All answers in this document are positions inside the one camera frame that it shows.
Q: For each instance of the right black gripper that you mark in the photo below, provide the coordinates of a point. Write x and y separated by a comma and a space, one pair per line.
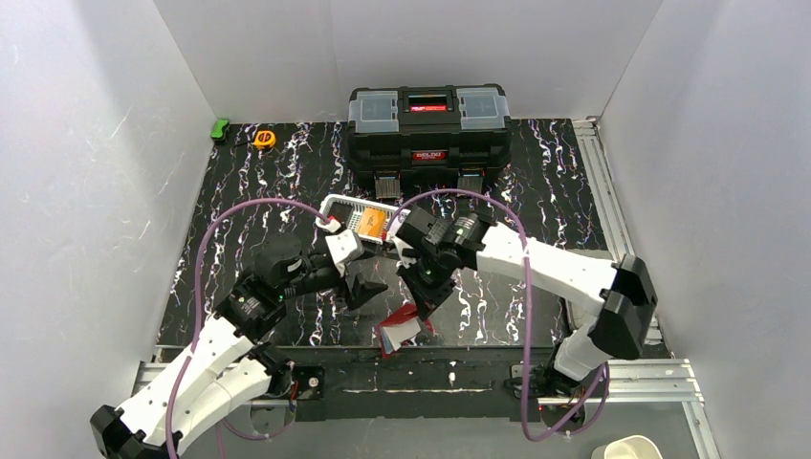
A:
428, 295

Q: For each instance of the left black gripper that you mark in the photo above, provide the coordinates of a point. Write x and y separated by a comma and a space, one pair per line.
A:
354, 281

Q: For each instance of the red leather card holder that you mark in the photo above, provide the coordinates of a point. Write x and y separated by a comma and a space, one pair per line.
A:
401, 326

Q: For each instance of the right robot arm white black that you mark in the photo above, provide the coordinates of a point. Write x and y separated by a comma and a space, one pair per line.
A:
618, 297

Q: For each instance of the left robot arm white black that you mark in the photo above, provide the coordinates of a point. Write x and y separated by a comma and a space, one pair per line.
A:
232, 363

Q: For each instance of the white plastic basket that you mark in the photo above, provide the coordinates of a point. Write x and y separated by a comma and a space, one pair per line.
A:
348, 210

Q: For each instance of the black plastic toolbox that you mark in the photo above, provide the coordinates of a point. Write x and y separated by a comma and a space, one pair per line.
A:
453, 136

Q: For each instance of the orange tape measure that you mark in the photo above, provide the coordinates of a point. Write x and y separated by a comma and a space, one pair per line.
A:
264, 139

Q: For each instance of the green small object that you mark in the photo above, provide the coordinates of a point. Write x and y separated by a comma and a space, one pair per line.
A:
220, 130

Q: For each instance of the white cup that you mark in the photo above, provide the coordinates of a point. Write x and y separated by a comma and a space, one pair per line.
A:
630, 447

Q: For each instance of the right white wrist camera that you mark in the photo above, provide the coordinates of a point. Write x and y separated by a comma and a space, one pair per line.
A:
402, 248

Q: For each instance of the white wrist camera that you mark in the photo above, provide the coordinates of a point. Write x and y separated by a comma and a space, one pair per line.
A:
343, 245
402, 248

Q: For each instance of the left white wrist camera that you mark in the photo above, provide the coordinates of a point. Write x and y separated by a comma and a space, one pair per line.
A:
343, 245

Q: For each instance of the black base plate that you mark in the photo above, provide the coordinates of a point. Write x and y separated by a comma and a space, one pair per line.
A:
430, 382

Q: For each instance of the aluminium rail frame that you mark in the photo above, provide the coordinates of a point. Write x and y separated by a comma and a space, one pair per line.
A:
639, 381

